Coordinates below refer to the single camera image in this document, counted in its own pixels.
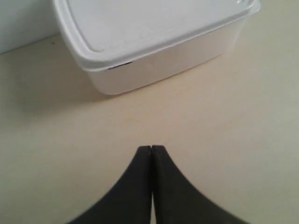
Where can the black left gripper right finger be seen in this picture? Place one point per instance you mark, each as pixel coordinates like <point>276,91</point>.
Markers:
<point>176,200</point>

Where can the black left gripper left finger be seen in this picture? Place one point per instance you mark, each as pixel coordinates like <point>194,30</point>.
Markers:
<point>129,201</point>

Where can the white lidded plastic container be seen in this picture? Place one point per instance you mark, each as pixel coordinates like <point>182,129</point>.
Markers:
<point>124,45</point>

